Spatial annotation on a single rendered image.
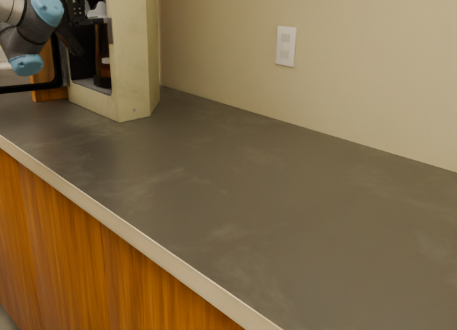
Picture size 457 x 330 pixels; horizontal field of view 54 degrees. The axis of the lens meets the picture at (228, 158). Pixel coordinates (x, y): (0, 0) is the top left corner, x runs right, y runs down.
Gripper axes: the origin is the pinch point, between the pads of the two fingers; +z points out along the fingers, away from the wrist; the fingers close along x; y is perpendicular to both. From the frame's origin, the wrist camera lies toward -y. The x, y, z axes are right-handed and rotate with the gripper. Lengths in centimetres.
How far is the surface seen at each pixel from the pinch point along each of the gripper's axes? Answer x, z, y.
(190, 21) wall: 5.0, 36.2, -4.6
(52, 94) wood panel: 23.2, -11.6, -25.4
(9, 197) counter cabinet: 7, -37, -49
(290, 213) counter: -82, -14, -28
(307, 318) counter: -101, -34, -27
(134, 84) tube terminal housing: -13.9, -1.9, -17.5
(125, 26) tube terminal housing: -14.0, -2.9, -0.8
